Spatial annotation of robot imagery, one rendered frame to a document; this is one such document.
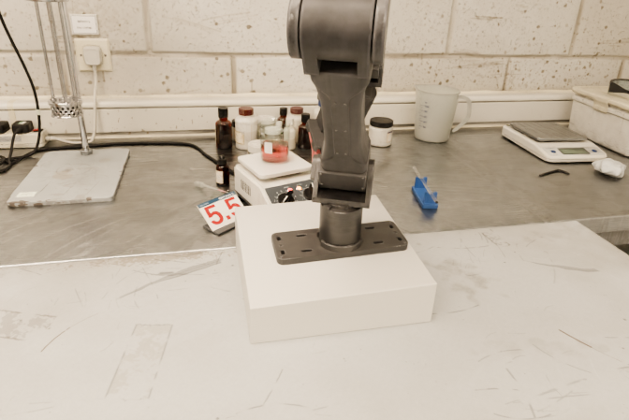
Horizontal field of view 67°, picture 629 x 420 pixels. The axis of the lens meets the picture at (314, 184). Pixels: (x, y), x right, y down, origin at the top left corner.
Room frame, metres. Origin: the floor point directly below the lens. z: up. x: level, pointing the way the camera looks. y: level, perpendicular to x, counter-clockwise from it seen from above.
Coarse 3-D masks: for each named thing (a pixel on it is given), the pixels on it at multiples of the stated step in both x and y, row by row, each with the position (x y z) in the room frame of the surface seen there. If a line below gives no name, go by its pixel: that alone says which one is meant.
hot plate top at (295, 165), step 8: (240, 160) 0.92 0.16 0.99; (248, 160) 0.92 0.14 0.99; (256, 160) 0.92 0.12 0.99; (288, 160) 0.93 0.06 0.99; (296, 160) 0.93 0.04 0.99; (304, 160) 0.93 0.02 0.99; (248, 168) 0.89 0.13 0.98; (256, 168) 0.88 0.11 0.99; (264, 168) 0.88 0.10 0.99; (272, 168) 0.88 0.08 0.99; (280, 168) 0.88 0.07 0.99; (288, 168) 0.88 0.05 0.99; (296, 168) 0.89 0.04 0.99; (304, 168) 0.89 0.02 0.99; (256, 176) 0.86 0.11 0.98; (264, 176) 0.85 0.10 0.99; (272, 176) 0.85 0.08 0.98
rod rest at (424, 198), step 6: (426, 180) 1.00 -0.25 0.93; (414, 186) 1.00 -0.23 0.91; (420, 186) 1.00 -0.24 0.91; (414, 192) 0.98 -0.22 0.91; (420, 192) 0.97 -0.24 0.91; (426, 192) 0.92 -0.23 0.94; (420, 198) 0.94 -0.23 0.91; (426, 198) 0.92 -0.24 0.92; (420, 204) 0.92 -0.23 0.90; (426, 204) 0.91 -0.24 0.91; (432, 204) 0.91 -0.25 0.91
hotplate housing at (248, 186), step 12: (240, 168) 0.92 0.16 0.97; (240, 180) 0.91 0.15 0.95; (252, 180) 0.87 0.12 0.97; (264, 180) 0.86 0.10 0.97; (276, 180) 0.87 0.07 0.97; (288, 180) 0.87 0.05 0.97; (300, 180) 0.88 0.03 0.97; (240, 192) 0.91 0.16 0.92; (252, 192) 0.86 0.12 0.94; (264, 192) 0.83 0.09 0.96; (252, 204) 0.86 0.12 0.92; (264, 204) 0.82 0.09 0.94
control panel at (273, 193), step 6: (306, 180) 0.88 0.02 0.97; (312, 180) 0.89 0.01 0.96; (276, 186) 0.84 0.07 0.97; (282, 186) 0.85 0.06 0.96; (288, 186) 0.85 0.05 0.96; (294, 186) 0.86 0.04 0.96; (300, 186) 0.86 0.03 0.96; (306, 186) 0.87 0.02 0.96; (270, 192) 0.83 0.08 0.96; (276, 192) 0.83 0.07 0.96; (282, 192) 0.84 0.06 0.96; (294, 192) 0.84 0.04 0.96; (300, 192) 0.85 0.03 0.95; (270, 198) 0.81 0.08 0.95; (276, 198) 0.82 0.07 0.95; (294, 198) 0.83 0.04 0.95; (300, 198) 0.84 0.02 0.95
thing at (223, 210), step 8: (224, 200) 0.84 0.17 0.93; (232, 200) 0.85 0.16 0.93; (200, 208) 0.80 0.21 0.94; (208, 208) 0.80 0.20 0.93; (216, 208) 0.81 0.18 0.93; (224, 208) 0.82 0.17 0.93; (232, 208) 0.83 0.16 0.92; (208, 216) 0.79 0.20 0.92; (216, 216) 0.80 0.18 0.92; (224, 216) 0.81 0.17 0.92; (232, 216) 0.82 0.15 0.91; (216, 224) 0.78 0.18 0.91
